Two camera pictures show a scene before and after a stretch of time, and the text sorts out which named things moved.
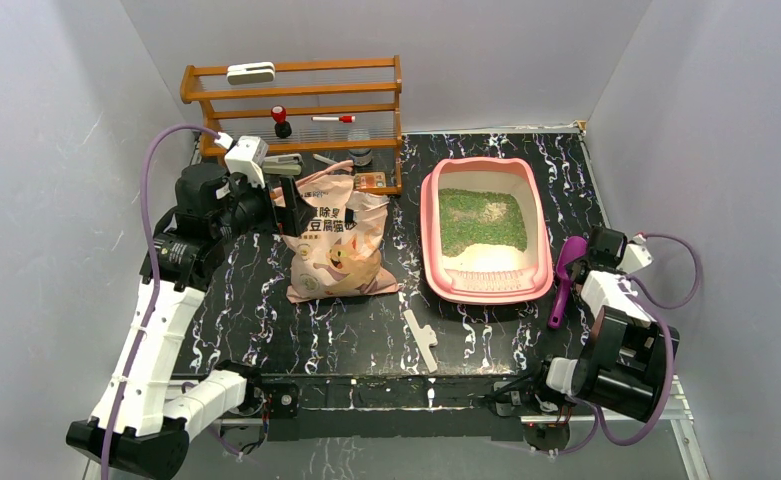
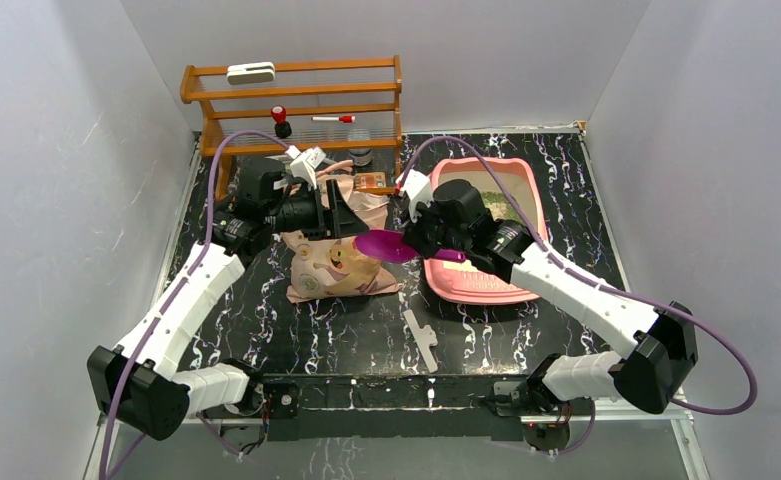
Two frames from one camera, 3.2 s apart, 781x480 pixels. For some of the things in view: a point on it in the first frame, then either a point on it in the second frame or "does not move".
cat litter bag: x=339 y=251 does not move
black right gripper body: x=620 y=268 to x=431 y=234
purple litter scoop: x=568 y=249 to x=389 y=246
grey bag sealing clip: x=424 y=338 does not move
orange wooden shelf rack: x=351 y=105 does not move
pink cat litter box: x=484 y=233 does not move
